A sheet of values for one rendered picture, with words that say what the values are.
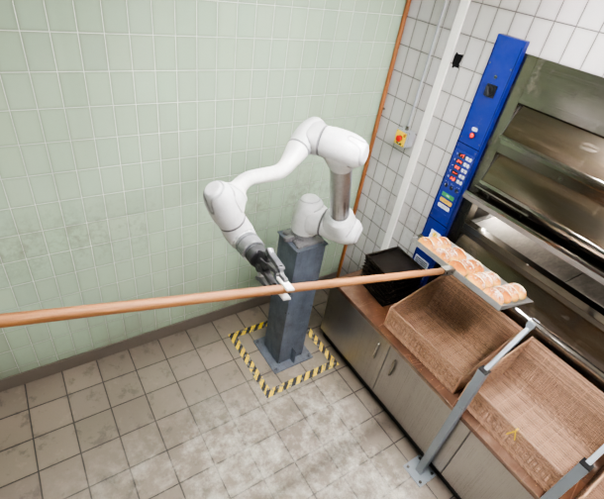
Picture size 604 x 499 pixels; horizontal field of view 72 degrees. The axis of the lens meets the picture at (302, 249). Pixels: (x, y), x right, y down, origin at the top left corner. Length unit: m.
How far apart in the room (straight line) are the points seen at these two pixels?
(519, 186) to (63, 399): 2.83
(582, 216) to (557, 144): 0.36
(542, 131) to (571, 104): 0.17
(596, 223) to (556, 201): 0.20
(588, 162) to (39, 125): 2.41
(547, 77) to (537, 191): 0.53
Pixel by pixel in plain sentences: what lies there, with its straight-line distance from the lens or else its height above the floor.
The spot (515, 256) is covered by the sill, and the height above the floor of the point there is 1.18.
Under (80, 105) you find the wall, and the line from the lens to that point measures 2.18.
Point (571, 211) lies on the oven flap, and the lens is 2.36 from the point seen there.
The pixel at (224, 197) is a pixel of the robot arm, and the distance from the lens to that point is 1.39.
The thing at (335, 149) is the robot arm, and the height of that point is 1.72.
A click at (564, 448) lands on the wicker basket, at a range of 2.60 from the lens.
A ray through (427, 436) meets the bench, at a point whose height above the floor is 0.24.
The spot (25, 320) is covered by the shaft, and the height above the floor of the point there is 1.66.
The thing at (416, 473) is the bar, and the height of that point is 0.01.
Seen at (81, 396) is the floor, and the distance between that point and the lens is 2.98.
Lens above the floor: 2.38
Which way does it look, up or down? 36 degrees down
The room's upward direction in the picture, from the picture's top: 10 degrees clockwise
